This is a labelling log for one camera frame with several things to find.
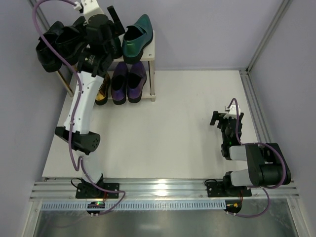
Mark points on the green loafer shoe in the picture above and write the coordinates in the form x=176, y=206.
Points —
x=116, y=49
x=136, y=38

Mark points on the purple loafer shoe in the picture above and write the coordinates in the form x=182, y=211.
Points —
x=136, y=80
x=118, y=84

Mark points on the aluminium mounting rail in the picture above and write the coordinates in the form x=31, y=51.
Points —
x=140, y=189

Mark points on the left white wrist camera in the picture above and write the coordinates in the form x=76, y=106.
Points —
x=88, y=8

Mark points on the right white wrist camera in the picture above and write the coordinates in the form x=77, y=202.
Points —
x=231, y=112

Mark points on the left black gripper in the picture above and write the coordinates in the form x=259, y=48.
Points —
x=108, y=27

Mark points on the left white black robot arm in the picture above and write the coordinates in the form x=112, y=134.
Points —
x=82, y=143

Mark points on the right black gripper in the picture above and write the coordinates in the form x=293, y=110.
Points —
x=224, y=121

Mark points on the gold loafer shoe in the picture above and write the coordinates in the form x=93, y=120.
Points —
x=103, y=92

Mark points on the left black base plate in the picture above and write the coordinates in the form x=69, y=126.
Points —
x=88, y=191

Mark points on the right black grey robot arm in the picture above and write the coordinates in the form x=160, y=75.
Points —
x=266, y=166

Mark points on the black loafer shoe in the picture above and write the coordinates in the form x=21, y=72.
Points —
x=46, y=57
x=71, y=41

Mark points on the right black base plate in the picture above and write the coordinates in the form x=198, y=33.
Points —
x=220, y=189

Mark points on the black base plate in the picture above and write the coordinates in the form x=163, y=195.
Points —
x=88, y=191
x=220, y=189

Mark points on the left aluminium frame post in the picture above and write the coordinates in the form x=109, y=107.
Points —
x=40, y=15

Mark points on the aluminium frame post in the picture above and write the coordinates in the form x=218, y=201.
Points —
x=40, y=15
x=276, y=20

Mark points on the right aluminium side rail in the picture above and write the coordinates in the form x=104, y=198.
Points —
x=260, y=126

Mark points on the right aluminium frame post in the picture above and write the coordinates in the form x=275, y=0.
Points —
x=276, y=20

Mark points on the grey slotted cable duct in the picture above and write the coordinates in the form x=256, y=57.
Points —
x=133, y=205

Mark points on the white two-tier shoe shelf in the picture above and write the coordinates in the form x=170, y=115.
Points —
x=148, y=59

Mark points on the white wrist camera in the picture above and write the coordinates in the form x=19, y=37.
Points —
x=231, y=112
x=88, y=8

